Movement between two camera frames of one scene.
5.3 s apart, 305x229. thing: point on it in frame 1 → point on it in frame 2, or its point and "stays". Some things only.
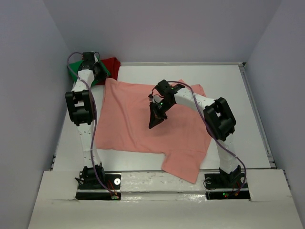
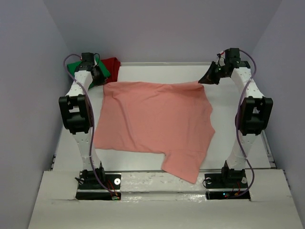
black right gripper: x=157 y=117 → x=209 y=78
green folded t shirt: x=74 y=67 stays
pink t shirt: x=123 y=125 stays
